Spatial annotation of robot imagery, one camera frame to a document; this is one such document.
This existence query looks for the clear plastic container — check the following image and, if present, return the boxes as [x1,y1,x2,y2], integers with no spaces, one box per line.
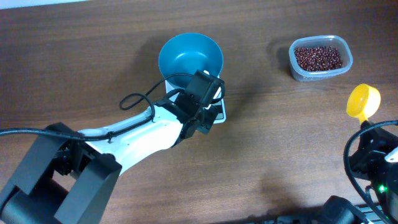
[289,35,353,82]

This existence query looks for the red adzuki beans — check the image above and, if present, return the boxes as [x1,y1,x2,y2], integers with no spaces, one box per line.
[294,46,343,72]

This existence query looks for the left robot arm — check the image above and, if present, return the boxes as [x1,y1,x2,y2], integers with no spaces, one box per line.
[1,89,223,223]

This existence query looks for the white digital kitchen scale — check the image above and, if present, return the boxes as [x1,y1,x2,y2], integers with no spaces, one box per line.
[165,73,226,124]

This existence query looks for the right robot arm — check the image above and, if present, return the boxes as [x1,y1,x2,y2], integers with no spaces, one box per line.
[308,120,397,223]

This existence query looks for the blue-grey bowl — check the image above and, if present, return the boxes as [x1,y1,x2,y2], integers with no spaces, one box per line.
[158,33,224,92]

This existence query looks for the yellow measuring scoop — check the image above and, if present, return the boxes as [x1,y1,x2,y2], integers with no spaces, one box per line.
[346,83,381,124]

